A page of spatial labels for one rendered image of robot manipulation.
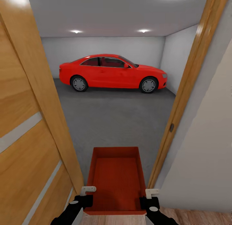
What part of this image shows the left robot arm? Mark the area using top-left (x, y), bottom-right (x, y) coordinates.
top-left (51, 186), bottom-right (96, 225)

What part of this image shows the storage box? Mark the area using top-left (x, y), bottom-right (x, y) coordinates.
top-left (83, 147), bottom-right (147, 215)

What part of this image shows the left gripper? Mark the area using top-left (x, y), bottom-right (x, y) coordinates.
top-left (74, 195), bottom-right (93, 207)

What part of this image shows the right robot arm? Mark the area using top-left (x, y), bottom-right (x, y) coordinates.
top-left (140, 189), bottom-right (179, 225)

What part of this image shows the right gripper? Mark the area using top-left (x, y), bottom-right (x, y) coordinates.
top-left (140, 197), bottom-right (160, 210)

